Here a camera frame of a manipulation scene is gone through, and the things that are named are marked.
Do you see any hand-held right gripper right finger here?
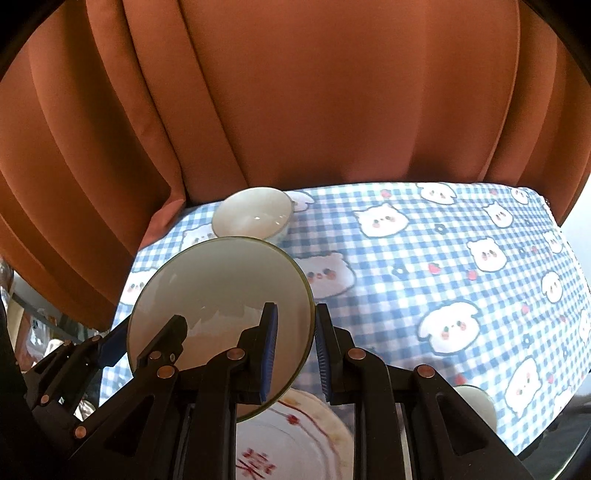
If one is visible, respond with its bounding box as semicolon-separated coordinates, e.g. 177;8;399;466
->
315;304;536;480

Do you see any green floral white bowl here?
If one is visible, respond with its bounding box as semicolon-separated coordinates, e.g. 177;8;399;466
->
126;236;315;422
212;186;295;246
454;384;498;435

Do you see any blue checked printed tablecloth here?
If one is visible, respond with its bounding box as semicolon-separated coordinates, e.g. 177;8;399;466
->
99;181;591;455

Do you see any orange curtain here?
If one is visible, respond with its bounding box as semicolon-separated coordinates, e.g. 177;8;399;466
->
0;0;591;330

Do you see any red-rimmed white plate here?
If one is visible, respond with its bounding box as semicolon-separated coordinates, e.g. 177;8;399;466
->
235;390;326;480

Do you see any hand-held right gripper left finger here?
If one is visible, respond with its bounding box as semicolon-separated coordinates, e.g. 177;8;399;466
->
67;301;280;480

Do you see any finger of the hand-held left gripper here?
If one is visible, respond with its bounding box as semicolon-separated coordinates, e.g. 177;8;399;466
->
131;315;188;385
28;320;131;408

